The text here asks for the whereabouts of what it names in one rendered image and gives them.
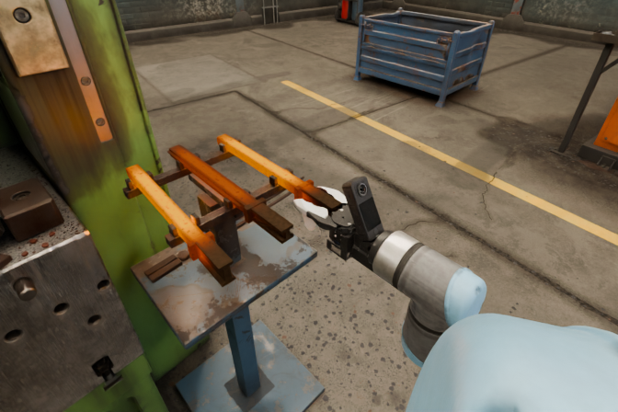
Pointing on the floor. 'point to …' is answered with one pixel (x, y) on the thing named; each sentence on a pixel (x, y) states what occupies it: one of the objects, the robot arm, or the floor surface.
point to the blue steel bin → (423, 51)
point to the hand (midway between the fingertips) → (309, 193)
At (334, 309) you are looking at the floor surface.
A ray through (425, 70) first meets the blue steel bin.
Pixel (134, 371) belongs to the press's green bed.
